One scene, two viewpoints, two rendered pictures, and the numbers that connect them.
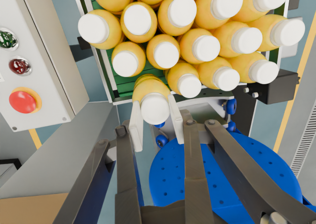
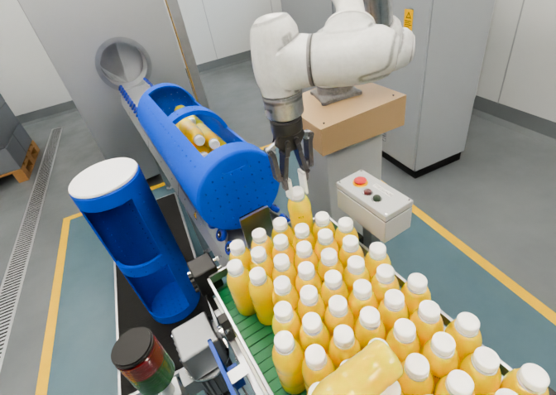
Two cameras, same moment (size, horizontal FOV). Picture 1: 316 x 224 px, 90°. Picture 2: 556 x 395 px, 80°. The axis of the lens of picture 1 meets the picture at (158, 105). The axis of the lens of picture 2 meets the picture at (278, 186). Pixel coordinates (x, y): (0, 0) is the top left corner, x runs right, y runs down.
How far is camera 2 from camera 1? 73 cm
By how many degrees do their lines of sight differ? 32
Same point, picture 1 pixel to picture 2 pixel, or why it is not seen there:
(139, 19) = (324, 233)
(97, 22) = (343, 224)
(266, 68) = (238, 245)
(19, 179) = (373, 155)
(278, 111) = (62, 379)
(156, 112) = (295, 190)
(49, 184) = (347, 157)
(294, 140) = (18, 343)
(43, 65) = (357, 197)
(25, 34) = (370, 203)
